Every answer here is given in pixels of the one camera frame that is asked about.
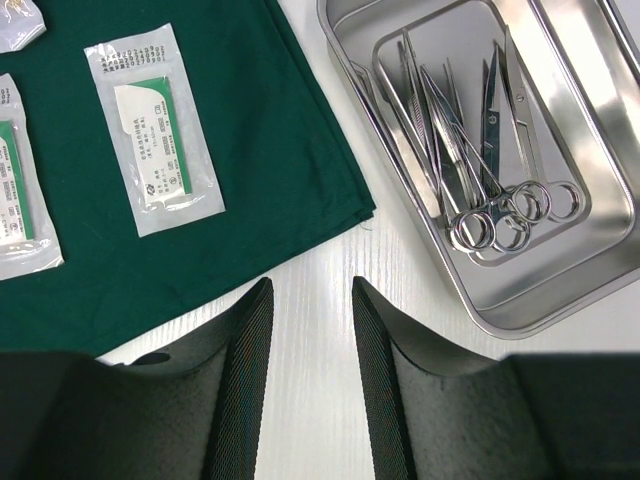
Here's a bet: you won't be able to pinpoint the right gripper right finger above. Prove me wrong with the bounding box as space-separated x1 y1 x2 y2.
352 276 639 479

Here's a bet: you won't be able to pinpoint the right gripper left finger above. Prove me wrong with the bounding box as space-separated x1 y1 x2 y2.
1 278 274 479

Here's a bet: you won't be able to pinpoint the steel hemostat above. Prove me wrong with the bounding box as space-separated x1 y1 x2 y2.
401 30 551 254

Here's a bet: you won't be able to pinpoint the suture packet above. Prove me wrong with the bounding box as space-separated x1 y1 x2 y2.
1 74 64 280
84 24 226 237

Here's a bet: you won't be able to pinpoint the steel tweezers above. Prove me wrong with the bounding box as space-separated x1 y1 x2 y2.
419 64 477 210
400 29 458 220

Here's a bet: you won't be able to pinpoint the stainless steel tray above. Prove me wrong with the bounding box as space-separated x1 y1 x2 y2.
317 1 639 339

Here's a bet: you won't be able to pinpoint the green surgical cloth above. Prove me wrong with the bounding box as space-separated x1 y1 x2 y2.
1 1 375 357

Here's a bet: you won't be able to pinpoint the clear pouch right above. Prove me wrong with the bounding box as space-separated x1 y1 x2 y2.
1 0 47 54

